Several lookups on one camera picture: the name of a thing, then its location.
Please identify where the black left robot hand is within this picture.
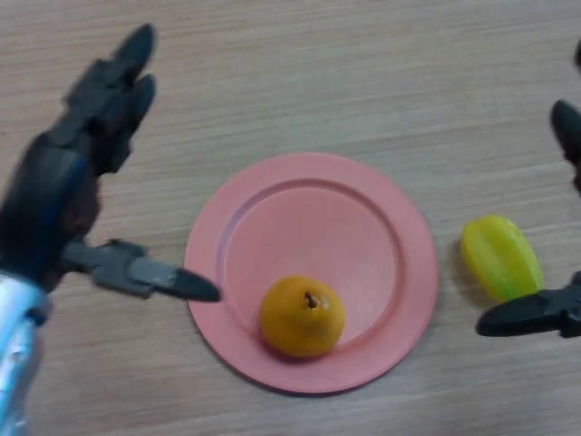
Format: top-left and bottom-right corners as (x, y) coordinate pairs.
(0, 23), (222, 303)

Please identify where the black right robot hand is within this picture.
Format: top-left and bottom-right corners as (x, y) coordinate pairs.
(476, 39), (581, 340)

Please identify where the yellow pear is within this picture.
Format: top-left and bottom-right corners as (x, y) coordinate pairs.
(260, 274), (346, 359)

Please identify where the pink round plate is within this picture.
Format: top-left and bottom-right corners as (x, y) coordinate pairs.
(183, 152), (439, 393)

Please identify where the yellow-green starfruit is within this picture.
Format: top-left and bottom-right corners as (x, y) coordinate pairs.
(459, 213), (545, 303)

